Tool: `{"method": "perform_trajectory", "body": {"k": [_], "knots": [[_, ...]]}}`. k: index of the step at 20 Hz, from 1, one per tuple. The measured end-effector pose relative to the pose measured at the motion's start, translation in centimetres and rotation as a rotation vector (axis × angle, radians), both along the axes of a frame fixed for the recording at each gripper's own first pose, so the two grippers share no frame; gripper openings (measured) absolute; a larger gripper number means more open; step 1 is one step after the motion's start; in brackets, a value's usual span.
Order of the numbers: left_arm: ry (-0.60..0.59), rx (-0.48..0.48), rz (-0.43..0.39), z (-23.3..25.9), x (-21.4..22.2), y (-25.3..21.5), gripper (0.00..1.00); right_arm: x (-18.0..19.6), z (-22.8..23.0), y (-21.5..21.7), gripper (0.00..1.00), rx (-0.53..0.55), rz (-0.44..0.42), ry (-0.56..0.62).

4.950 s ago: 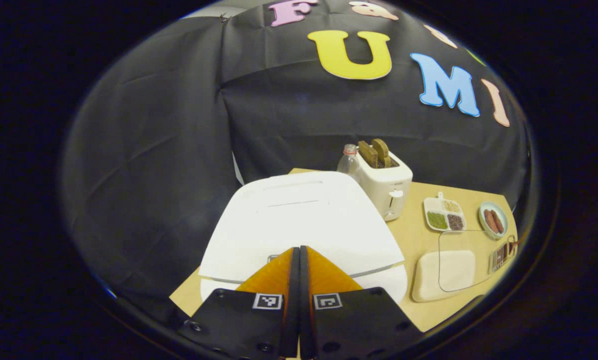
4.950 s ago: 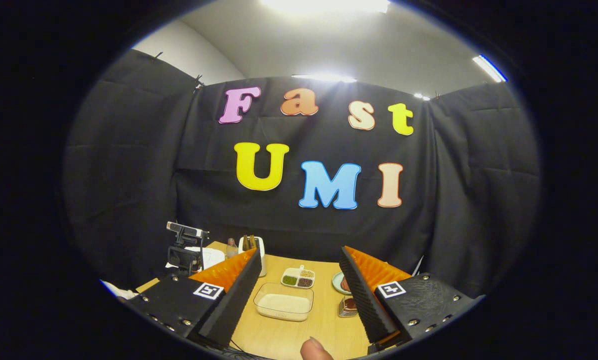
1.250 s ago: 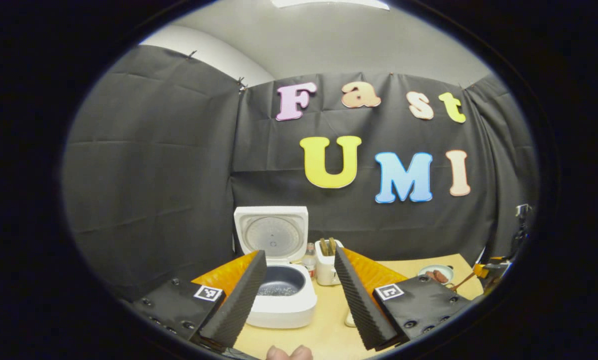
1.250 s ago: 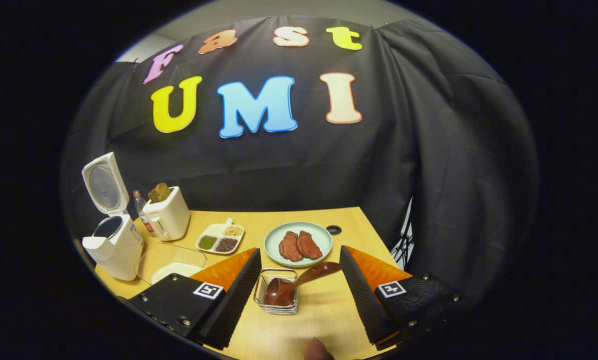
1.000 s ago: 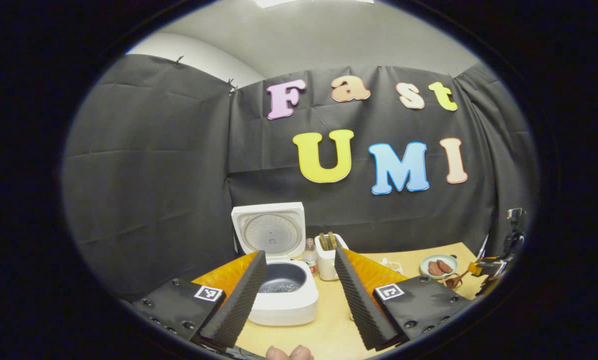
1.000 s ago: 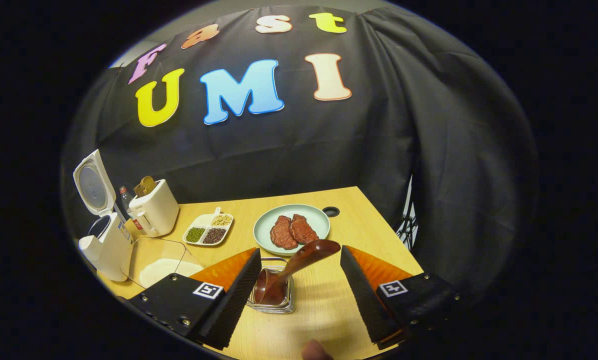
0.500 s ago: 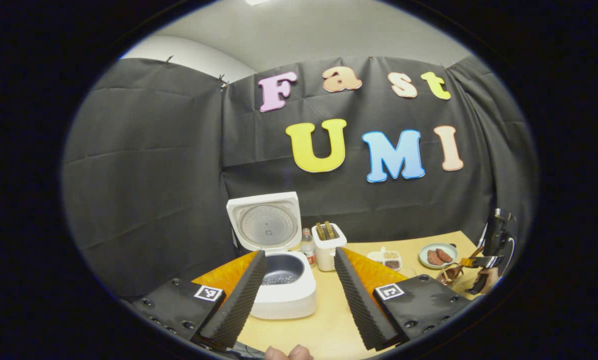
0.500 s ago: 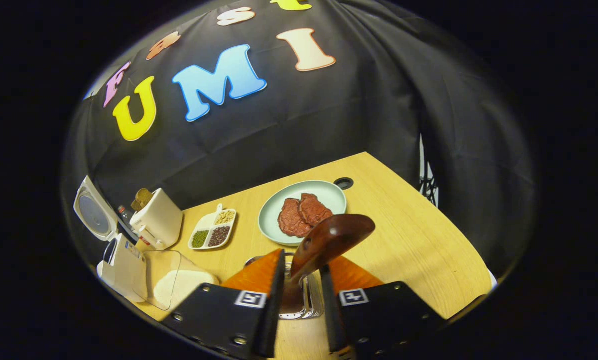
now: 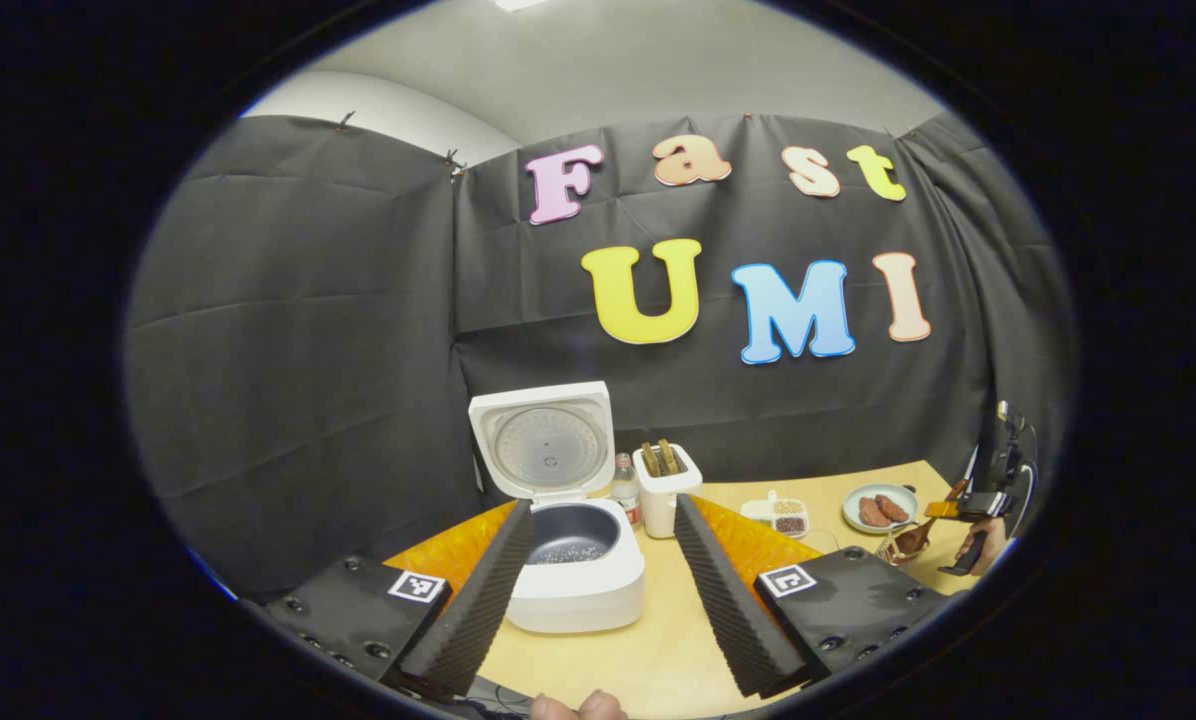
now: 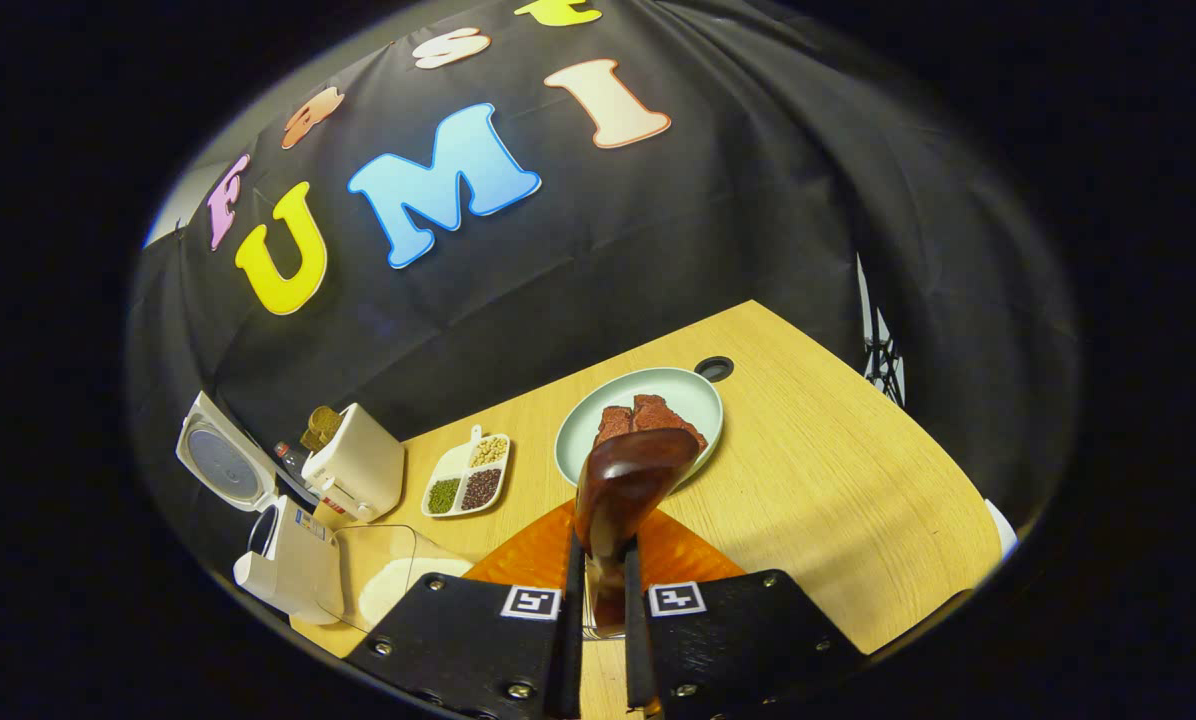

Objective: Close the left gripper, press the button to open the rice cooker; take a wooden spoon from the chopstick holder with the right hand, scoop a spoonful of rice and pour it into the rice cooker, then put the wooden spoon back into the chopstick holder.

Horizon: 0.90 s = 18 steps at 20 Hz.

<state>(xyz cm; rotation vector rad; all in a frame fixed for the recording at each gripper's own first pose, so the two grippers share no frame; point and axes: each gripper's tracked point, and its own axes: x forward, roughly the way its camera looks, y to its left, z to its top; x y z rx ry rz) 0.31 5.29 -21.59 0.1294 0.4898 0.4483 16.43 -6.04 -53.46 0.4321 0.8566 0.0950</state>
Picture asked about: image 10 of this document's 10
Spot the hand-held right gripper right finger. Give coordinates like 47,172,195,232
623,505,869,720

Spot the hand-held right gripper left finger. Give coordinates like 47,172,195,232
343,500,586,720

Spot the brown wooden spoon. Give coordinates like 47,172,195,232
573,428,701,639

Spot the clear box of rice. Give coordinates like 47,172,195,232
333,524,474,633

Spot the white rice cooker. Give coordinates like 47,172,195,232
176,391,345,627

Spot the white divided grain dish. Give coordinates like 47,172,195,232
421,425,512,519

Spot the pale green plate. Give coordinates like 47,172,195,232
554,367,725,488

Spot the white toaster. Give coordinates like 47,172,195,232
301,403,406,523

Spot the brown toast slice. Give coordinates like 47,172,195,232
300,405,344,453

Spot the white object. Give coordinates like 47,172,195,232
985,498,1019,561

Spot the white metal stand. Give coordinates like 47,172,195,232
855,255,906,406

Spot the black backdrop cloth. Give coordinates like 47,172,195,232
128,0,1079,601

